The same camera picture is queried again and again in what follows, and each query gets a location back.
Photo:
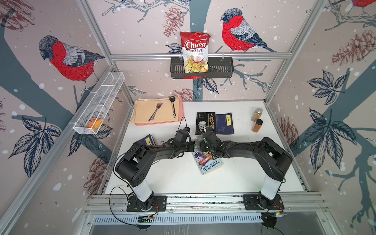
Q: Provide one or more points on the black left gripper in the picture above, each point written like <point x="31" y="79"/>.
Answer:
<point x="191" y="144"/>

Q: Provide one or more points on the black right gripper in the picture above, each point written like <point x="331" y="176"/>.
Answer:
<point x="201" y="145"/>

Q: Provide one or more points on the Treehouse colourful paperback book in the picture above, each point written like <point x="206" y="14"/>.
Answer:
<point x="206" y="162"/>

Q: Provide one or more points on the blue book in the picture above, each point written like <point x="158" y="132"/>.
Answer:
<point x="224" y="124"/>
<point x="148" y="140"/>

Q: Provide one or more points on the grey striped cloth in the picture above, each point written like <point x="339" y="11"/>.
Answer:
<point x="200" y="145"/>

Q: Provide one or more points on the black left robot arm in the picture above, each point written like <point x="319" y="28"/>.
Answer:
<point x="134" y="165"/>

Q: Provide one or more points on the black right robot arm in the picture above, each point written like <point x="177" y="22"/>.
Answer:
<point x="272" y="158"/>

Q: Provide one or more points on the black portrait cover book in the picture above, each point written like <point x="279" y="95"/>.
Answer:
<point x="205" y="120"/>

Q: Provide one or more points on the beige placemat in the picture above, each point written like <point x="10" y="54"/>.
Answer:
<point x="152" y="111"/>

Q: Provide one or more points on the black ladle spoon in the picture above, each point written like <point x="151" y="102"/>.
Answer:
<point x="172" y="100"/>

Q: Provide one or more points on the iridescent purple spoon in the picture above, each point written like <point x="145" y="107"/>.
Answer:
<point x="158" y="106"/>

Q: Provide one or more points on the orange spice jar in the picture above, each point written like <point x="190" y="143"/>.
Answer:
<point x="258" y="124"/>

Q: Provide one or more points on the beige spice jar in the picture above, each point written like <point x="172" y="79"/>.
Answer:
<point x="257" y="114"/>

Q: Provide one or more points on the orange packet in shelf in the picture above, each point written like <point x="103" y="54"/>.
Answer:
<point x="94" y="124"/>

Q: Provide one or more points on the red Chuba chips bag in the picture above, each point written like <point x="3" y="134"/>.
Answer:
<point x="195" y="50"/>

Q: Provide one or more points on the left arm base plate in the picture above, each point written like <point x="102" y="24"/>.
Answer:
<point x="152" y="204"/>

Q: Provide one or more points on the black wall basket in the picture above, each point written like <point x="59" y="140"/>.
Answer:
<point x="218" y="68"/>

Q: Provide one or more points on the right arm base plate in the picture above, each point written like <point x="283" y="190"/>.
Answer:
<point x="254" y="202"/>

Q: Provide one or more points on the white wire wall shelf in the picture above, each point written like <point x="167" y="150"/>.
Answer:
<point x="101" y="102"/>

